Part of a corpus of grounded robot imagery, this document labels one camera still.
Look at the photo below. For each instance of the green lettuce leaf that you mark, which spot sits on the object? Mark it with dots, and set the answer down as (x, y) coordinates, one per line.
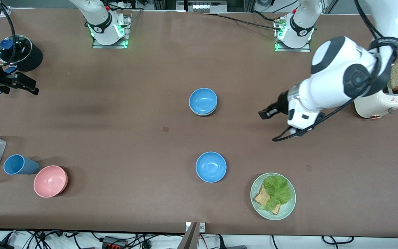
(277, 190)

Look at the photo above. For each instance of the clear lid with blue knob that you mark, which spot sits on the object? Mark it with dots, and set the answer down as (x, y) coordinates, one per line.
(14, 50)

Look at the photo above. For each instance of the grey socket strip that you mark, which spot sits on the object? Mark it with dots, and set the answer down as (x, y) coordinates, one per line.
(204, 5)

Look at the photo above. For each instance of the pale green plate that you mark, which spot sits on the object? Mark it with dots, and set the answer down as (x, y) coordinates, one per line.
(287, 207)

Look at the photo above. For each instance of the black round container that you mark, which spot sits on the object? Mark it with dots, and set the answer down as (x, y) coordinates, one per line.
(35, 57)

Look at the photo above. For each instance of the grey metal bar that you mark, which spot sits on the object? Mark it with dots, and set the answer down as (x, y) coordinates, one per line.
(189, 238)

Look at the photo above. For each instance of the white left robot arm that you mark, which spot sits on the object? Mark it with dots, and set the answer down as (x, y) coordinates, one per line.
(333, 79)

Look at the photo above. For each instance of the small metal bracket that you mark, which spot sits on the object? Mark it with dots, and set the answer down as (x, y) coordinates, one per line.
(202, 227)

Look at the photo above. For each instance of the blue cup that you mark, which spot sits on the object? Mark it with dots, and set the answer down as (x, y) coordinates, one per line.
(19, 165)

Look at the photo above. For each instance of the pink bowl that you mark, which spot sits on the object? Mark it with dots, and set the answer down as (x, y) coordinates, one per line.
(50, 181)

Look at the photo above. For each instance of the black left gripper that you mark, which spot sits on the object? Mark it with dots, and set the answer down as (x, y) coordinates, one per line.
(281, 104)

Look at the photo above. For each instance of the white toaster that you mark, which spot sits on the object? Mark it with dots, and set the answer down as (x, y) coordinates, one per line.
(378, 102)

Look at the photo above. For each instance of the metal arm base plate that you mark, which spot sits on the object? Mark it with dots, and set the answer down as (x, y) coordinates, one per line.
(301, 49)
(127, 31)

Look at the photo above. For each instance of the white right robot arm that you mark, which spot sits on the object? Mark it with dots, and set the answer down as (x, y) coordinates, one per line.
(98, 17)

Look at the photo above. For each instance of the black power strip red switches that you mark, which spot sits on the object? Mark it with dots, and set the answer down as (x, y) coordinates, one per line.
(114, 243)

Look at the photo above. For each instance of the blue bowl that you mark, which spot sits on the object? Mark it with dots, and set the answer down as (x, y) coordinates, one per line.
(211, 166)
(203, 100)

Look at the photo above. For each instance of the brown bread slice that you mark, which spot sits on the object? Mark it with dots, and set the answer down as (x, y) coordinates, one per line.
(262, 197)

